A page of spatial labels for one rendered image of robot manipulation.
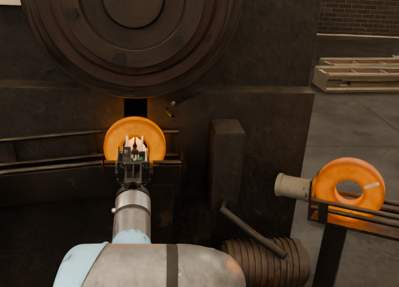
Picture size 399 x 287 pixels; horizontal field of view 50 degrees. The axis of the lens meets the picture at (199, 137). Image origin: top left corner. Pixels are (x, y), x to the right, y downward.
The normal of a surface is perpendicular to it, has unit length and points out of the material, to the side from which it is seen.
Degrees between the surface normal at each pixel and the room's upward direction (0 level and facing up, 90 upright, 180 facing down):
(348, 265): 0
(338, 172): 90
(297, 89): 0
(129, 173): 18
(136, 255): 3
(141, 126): 90
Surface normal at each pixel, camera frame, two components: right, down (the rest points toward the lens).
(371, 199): -0.40, 0.34
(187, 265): 0.15, -0.73
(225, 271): 0.74, -0.49
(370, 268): 0.06, -0.92
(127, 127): 0.11, 0.40
